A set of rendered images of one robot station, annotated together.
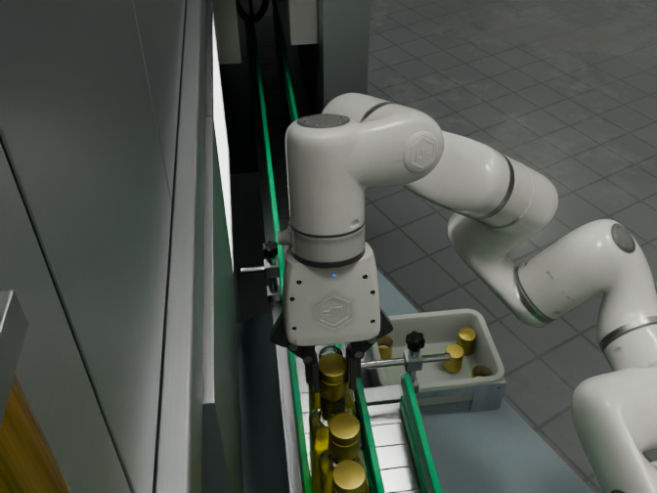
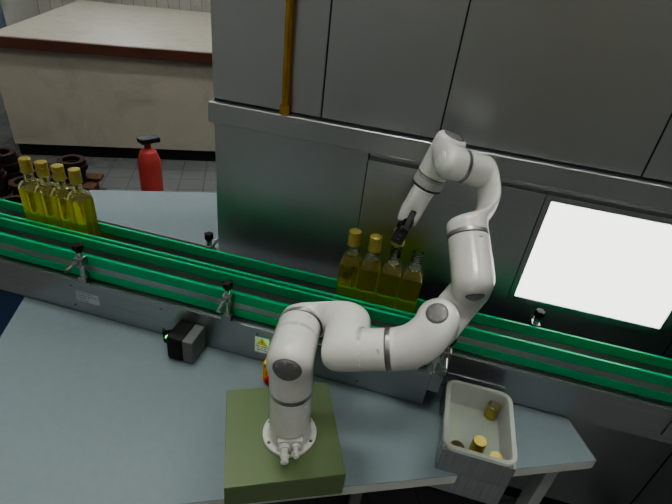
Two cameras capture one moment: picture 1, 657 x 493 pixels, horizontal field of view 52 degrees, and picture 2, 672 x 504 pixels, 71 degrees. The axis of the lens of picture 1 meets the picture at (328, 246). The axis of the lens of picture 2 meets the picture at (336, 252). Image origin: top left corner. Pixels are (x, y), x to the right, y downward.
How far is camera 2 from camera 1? 1.26 m
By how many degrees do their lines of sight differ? 81
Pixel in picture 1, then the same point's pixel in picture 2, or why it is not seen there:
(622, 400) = (346, 304)
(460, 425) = (428, 438)
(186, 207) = not seen: hidden behind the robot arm
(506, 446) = (404, 455)
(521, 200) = (453, 246)
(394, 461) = not seen: hidden behind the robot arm
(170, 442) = (343, 124)
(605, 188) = not seen: outside the picture
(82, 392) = (321, 55)
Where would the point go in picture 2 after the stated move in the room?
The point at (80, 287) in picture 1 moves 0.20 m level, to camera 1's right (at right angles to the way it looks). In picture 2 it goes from (336, 46) to (302, 57)
